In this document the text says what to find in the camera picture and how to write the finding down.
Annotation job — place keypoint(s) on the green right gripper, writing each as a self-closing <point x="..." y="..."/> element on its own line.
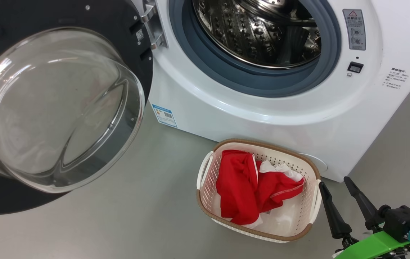
<point x="370" y="248"/>

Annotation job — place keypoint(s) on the white garment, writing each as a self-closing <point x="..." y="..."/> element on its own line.
<point x="280" y="169"/>

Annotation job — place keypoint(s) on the red garment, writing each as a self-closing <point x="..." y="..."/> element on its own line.
<point x="237" y="187"/>

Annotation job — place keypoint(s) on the dark round glass washer door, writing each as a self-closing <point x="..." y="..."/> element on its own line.
<point x="57" y="108"/>

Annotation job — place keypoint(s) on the white front-load washing machine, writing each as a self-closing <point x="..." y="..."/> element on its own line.
<point x="262" y="118"/>

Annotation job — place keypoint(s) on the cream perforated basket brown rim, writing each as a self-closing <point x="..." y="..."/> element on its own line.
<point x="208" y="190"/>

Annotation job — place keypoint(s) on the grey warning sticker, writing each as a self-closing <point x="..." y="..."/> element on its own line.
<point x="354" y="28"/>

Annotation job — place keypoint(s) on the blue energy label sticker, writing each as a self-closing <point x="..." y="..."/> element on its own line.
<point x="164" y="116"/>

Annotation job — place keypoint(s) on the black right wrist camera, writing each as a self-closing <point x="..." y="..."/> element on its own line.
<point x="402" y="221"/>

